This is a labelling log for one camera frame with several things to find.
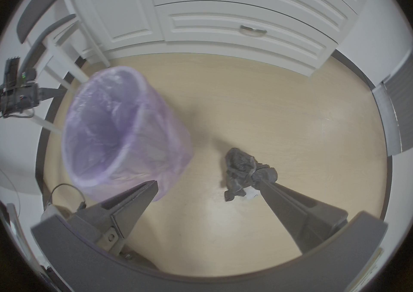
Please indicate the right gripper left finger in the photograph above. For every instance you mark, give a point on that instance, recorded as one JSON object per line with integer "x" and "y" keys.
{"x": 129, "y": 207}

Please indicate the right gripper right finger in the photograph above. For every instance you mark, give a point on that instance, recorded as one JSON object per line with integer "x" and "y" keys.
{"x": 290, "y": 216}

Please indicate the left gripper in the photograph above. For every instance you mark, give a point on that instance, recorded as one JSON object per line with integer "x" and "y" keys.
{"x": 16, "y": 99}

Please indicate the white paper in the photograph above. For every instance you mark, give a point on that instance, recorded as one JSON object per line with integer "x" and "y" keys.
{"x": 251, "y": 193}

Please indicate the black plastic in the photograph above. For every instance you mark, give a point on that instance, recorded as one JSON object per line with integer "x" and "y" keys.
{"x": 238, "y": 168}

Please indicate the purple plastic bag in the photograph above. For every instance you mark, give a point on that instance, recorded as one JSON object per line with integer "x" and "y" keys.
{"x": 103, "y": 129}

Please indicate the white trash bin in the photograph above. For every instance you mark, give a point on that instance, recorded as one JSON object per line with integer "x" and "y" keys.
{"x": 174, "y": 142}

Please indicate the grey white chair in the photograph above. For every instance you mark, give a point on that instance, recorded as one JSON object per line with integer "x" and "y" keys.
{"x": 38, "y": 7}

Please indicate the white wardrobe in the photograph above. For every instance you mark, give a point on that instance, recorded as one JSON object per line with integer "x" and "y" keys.
{"x": 226, "y": 10}

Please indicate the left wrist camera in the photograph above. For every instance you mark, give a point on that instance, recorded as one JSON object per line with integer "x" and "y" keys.
{"x": 29, "y": 76}

